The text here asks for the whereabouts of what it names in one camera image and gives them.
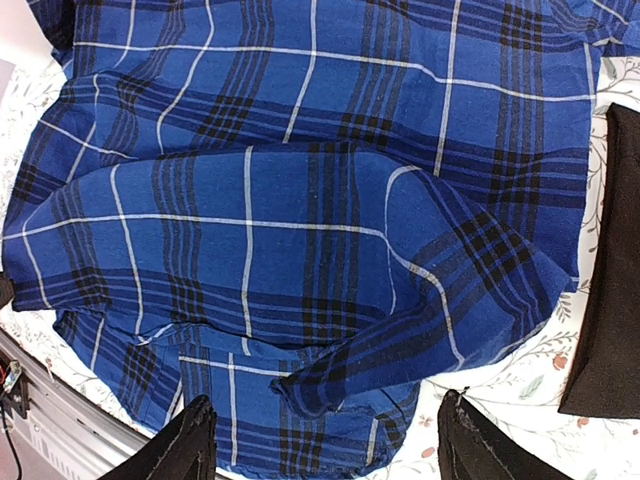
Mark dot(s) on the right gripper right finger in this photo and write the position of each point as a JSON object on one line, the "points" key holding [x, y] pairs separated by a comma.
{"points": [[471, 447]]}

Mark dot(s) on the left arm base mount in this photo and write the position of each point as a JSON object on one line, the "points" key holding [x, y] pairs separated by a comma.
{"points": [[12, 385]]}

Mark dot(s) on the folded black shirt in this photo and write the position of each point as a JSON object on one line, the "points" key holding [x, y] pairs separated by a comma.
{"points": [[604, 378]]}

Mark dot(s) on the front aluminium rail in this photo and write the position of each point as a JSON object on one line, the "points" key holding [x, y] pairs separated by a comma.
{"points": [[75, 436]]}

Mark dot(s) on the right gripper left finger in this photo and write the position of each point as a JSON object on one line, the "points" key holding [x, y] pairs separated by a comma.
{"points": [[184, 449]]}

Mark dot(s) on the floral patterned table mat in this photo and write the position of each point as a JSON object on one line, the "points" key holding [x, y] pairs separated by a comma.
{"points": [[520, 394]]}

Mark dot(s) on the blue plaid long sleeve shirt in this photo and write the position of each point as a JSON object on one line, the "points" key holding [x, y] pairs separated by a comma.
{"points": [[302, 209]]}

